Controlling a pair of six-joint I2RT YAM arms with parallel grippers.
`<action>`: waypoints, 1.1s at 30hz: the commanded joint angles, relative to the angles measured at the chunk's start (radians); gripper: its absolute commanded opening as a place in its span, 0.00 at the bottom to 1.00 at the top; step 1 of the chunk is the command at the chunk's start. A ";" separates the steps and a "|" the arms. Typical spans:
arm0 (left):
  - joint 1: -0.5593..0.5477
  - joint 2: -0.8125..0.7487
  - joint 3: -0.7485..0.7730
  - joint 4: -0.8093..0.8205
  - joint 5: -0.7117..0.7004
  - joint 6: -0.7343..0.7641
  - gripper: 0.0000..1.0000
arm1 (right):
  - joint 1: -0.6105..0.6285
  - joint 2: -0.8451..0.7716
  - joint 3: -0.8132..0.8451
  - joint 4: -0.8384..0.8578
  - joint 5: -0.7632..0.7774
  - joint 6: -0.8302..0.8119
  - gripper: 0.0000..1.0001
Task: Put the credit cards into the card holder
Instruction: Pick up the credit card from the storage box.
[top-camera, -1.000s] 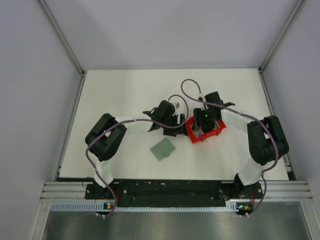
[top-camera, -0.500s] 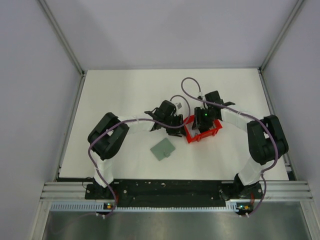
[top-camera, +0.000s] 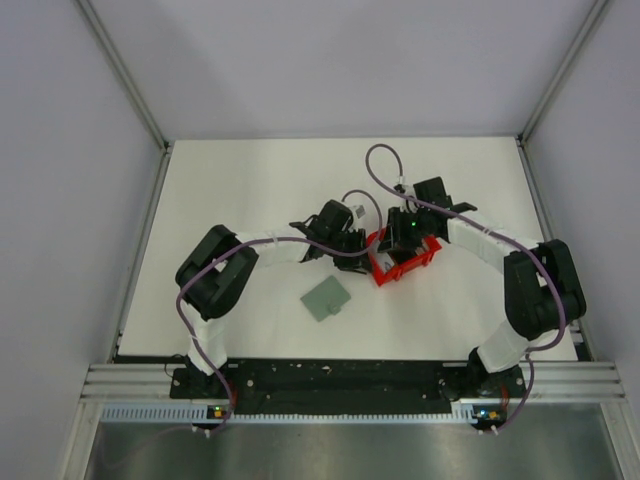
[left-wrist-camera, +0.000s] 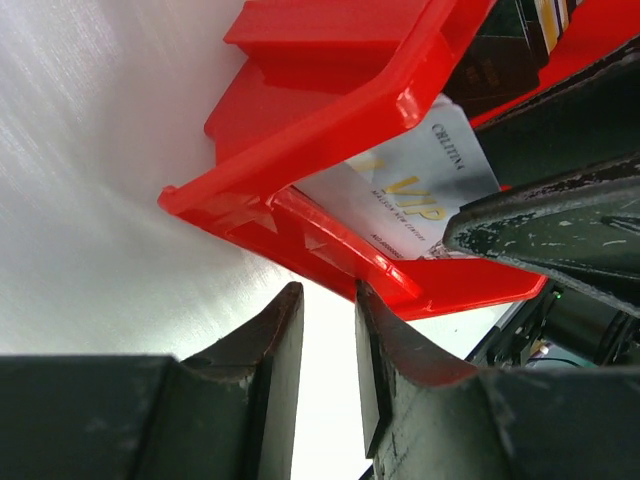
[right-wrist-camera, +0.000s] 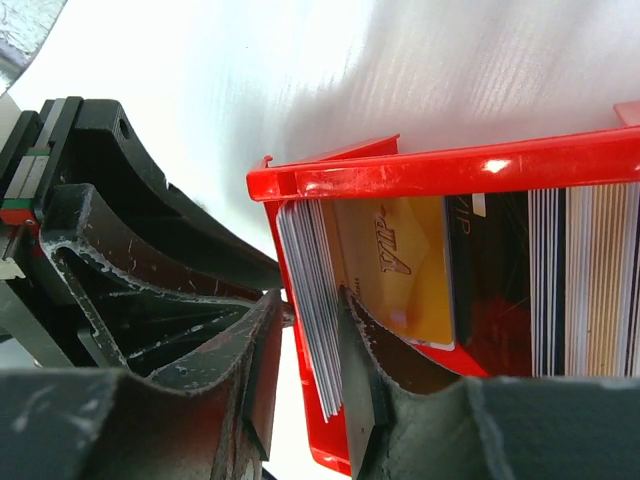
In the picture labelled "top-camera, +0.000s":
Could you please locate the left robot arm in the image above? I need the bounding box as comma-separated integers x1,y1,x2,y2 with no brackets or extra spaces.
175,200,372,397

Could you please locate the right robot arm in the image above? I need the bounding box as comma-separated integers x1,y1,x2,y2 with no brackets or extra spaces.
378,177,587,396

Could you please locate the aluminium front rail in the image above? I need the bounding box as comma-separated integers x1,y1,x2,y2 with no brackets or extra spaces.
80,361,627,404

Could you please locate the aluminium frame post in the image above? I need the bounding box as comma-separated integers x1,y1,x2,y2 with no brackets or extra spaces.
517,0,613,148
72,0,170,152

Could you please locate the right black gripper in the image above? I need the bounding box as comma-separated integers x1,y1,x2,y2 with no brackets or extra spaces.
377,207,430,254

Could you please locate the right aluminium frame post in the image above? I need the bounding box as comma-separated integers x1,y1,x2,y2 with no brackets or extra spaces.
517,0,613,148

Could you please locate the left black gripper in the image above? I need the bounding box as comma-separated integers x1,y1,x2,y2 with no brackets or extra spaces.
326,227,374,274

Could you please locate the left aluminium frame post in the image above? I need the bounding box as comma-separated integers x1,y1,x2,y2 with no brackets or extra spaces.
72,0,170,152

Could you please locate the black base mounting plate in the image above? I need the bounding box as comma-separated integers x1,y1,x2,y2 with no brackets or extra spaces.
170,358,525,415

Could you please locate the stack of credit cards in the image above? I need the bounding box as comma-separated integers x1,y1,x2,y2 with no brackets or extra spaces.
379,253,405,272

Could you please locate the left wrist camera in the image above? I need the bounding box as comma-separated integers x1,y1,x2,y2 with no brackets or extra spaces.
349,204,366,220

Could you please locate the red plastic bin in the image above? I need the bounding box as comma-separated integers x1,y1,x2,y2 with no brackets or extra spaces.
367,232,441,287

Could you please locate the grey slotted cable duct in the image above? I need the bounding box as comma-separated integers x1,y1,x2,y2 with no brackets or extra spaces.
101,403,479,425

